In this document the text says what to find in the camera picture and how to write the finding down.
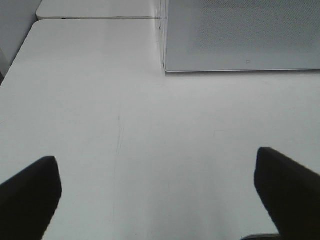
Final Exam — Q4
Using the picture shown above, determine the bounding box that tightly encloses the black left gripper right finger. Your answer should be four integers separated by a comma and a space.
254, 147, 320, 240

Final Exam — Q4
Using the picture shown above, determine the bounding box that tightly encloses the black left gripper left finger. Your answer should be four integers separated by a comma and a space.
0, 156, 62, 240

